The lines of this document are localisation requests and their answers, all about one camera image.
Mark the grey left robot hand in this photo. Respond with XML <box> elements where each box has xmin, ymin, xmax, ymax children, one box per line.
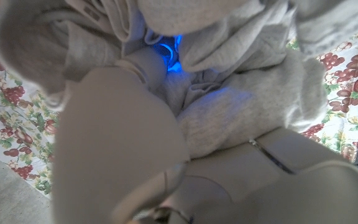
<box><xmin>51</xmin><ymin>46</ymin><xmax>358</xmax><ymax>224</ymax></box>

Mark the grey shirt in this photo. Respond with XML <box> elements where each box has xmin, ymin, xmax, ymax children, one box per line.
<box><xmin>0</xmin><ymin>0</ymin><xmax>358</xmax><ymax>159</ymax></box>

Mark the floral fruit print backdrop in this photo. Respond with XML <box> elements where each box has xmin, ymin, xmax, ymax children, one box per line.
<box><xmin>0</xmin><ymin>23</ymin><xmax>358</xmax><ymax>200</ymax></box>

